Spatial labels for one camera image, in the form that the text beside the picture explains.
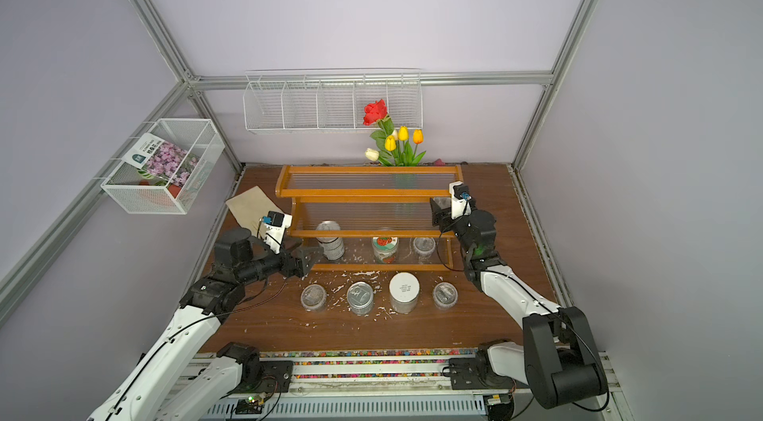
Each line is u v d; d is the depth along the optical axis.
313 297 0.81
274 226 0.65
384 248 0.87
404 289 0.79
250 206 1.08
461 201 0.70
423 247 0.89
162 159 0.74
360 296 0.81
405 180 0.96
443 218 0.74
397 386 0.74
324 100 0.99
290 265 0.65
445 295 0.81
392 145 0.86
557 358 0.41
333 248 0.86
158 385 0.43
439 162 1.24
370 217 0.85
